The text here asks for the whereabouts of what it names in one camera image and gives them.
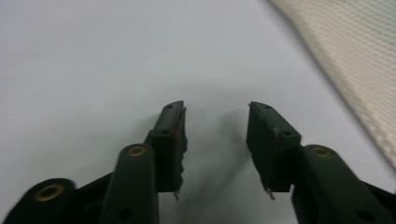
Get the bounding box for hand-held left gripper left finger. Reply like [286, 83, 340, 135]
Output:
[144, 100, 189, 202]

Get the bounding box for cream cloth bag green print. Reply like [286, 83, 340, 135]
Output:
[267, 0, 396, 171]

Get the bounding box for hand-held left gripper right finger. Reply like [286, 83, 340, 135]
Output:
[246, 101, 303, 201]

